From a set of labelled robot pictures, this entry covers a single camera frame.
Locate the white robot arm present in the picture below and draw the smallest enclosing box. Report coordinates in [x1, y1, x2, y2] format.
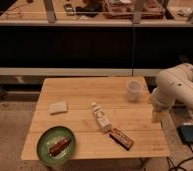
[150, 63, 193, 123]

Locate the black power box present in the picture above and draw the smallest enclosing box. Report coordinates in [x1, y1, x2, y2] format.
[177, 125, 193, 144]

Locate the brown snack bar package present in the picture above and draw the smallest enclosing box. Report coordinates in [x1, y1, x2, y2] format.
[109, 128, 134, 150]

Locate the white plastic bottle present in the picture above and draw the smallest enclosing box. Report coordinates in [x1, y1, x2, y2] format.
[91, 103, 111, 133]

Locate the wooden folding table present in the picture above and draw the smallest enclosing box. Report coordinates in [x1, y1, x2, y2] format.
[20, 76, 171, 171]

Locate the white sponge block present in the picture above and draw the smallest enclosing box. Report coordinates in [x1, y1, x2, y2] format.
[49, 101, 68, 115]

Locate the brown sausage on plate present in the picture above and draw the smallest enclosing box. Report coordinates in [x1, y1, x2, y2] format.
[49, 138, 71, 157]

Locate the green plate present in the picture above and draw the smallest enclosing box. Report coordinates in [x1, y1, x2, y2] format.
[37, 126, 76, 167]

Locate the brown tray on shelf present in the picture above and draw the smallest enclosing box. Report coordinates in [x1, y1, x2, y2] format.
[103, 0, 165, 19]

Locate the black device on shelf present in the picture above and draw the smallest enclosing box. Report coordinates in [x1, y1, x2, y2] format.
[76, 3, 102, 17]

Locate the black remote on shelf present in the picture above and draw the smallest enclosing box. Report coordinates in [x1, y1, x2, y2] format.
[64, 4, 75, 16]

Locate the black floor cable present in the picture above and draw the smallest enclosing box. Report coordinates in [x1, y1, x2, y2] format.
[166, 143, 193, 171]

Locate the metal shelf rail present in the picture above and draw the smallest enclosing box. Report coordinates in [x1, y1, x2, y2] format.
[0, 19, 193, 28]

